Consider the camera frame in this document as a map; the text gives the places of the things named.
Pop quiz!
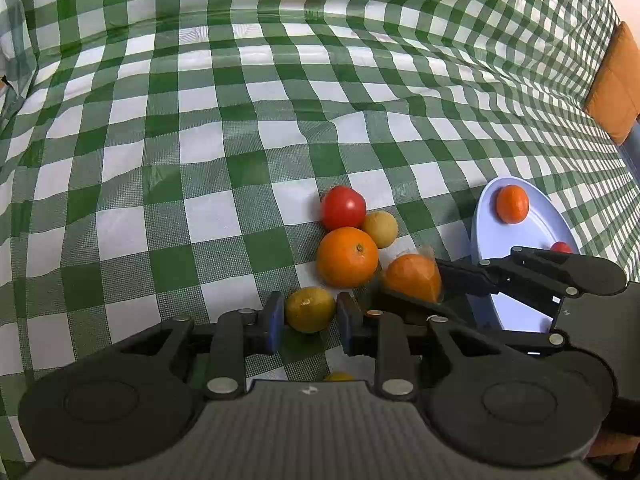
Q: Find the red tomato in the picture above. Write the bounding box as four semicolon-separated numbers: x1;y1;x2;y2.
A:
321;185;367;231
550;242;574;254

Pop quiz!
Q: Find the plastic orange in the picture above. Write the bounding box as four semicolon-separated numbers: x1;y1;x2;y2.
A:
383;249;444;304

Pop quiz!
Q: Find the light blue plate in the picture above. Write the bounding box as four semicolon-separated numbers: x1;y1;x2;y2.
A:
471;177;579;333

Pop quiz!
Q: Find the green white checkered cloth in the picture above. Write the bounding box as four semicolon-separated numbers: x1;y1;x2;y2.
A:
1;0;639;479

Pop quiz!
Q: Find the small yellow lemon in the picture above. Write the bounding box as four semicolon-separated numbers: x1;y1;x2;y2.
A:
361;210;398;248

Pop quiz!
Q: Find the red tomato top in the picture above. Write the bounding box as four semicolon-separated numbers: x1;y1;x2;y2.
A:
321;185;367;231

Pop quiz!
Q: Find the bare orange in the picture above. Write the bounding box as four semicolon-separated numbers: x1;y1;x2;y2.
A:
495;184;529;224
317;226;378;289

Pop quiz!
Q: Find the yellow lemon bottom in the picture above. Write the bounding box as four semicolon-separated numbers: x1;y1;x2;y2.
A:
324;372;355;382

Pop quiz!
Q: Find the orange cushion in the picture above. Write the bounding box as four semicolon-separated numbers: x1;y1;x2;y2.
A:
585;22;640;146

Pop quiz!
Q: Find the blue sofa seat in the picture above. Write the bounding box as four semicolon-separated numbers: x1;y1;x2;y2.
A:
618;120;640;184

